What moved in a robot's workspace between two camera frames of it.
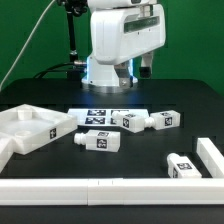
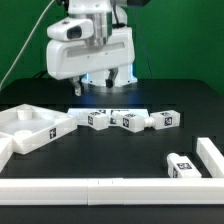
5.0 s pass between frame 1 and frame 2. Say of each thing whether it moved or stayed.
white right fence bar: stayed
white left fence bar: stayed
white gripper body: moved
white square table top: stayed
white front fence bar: stayed
